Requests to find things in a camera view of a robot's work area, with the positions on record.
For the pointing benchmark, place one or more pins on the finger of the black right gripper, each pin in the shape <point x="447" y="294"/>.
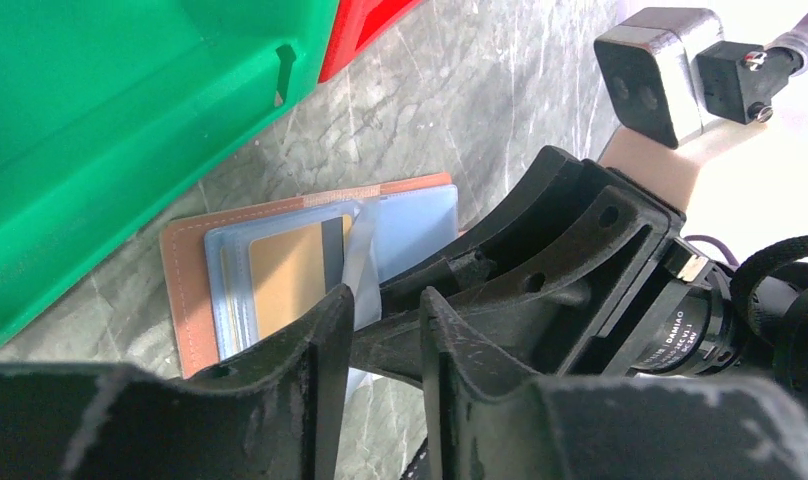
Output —
<point x="564" y="277"/>
<point x="552" y="194"/>

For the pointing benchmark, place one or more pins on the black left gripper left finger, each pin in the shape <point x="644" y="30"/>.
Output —
<point x="273" y="411"/>

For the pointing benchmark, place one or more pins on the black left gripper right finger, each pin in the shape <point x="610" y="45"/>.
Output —
<point x="489" y="416"/>

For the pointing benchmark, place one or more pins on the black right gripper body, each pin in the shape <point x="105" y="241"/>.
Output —
<point x="746" y="320"/>

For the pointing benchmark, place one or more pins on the tan leather card holder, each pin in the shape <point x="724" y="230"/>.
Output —
<point x="182" y="246"/>

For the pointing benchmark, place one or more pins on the gold card with stripe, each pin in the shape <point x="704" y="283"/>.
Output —
<point x="291" y="271"/>

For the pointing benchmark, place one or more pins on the red bin with gold card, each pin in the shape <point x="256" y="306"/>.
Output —
<point x="357" y="24"/>

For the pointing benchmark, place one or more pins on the green plastic bin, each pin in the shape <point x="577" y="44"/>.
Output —
<point x="111" y="109"/>

